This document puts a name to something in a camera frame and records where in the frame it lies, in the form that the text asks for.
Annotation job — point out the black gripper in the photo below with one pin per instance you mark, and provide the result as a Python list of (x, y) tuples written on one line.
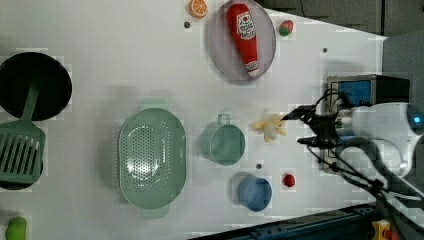
[(322, 125)]

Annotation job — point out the yellow plush peeled banana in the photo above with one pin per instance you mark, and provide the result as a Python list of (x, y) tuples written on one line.
[(271, 127)]

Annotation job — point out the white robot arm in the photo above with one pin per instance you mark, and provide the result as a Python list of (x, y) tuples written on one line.
[(395, 127)]

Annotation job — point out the black and silver toaster oven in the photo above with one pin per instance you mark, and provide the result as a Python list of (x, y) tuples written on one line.
[(364, 90)]

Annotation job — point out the small red tomato toy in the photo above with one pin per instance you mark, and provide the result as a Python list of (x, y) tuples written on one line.
[(289, 180)]

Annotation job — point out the blue cup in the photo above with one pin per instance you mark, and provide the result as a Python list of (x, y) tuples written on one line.
[(254, 193)]

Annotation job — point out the red strawberry toy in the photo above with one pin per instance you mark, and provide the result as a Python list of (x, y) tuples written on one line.
[(286, 28)]

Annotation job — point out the red plush ketchup bottle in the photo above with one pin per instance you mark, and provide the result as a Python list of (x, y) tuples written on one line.
[(243, 31)]

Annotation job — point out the yellow red clamp object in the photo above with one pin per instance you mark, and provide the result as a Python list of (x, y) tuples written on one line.
[(383, 231)]

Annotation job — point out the green colander basket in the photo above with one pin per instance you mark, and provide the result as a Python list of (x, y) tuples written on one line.
[(152, 158)]

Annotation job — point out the orange slice toy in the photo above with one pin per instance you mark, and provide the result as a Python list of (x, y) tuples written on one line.
[(198, 8)]

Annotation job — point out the black round pan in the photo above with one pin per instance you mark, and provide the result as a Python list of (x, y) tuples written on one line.
[(55, 86)]

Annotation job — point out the green slotted spatula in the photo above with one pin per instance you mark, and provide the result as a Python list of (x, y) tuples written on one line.
[(22, 144)]

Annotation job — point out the green toy vegetable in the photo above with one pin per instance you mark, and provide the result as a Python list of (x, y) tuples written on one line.
[(16, 229)]

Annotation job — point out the green cup with handle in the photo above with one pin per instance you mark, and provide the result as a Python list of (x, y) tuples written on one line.
[(222, 142)]

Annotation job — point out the blue metal frame rail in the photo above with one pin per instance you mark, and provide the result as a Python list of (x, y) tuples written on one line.
[(350, 223)]

